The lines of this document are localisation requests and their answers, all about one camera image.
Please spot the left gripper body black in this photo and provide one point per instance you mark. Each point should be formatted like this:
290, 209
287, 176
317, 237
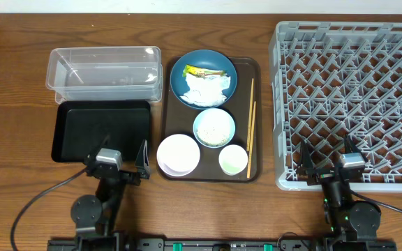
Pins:
133, 181

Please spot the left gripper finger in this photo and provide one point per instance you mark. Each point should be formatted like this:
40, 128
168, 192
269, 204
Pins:
142, 161
94, 152

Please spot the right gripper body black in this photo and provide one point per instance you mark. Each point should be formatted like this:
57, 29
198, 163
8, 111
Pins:
319, 175

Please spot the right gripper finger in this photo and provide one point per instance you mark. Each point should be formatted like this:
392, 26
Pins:
306, 165
351, 148

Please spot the white cup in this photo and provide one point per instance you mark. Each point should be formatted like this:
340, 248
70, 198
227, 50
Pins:
233, 159

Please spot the white napkin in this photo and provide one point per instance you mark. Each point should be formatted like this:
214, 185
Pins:
206, 91

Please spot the green yellow snack wrapper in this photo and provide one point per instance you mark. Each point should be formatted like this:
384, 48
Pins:
201, 72

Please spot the dark blue bowl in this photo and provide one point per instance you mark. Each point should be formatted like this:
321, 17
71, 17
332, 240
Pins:
203, 59

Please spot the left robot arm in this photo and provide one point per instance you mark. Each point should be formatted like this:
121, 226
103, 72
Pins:
95, 215

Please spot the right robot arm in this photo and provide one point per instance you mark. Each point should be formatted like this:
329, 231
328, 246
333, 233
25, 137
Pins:
351, 220

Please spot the grey dishwasher rack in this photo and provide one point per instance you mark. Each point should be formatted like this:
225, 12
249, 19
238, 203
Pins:
335, 79

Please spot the clear plastic waste bin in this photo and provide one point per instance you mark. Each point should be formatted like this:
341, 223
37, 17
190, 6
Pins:
105, 73

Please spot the black plastic tray bin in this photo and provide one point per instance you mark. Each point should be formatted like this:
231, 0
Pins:
82, 125

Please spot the wooden chopstick left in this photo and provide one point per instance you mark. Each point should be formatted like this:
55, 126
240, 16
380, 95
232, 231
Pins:
250, 116

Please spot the wooden chopstick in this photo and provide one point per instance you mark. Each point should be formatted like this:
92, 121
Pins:
250, 116
251, 133

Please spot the wooden chopstick right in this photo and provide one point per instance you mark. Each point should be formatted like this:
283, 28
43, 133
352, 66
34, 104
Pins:
251, 133

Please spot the light blue rice bowl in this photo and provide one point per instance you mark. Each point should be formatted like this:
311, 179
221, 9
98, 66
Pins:
214, 128

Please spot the brown serving tray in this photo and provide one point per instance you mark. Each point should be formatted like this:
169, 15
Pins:
178, 118

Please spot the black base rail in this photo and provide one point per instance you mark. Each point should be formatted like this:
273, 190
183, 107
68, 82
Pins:
156, 244

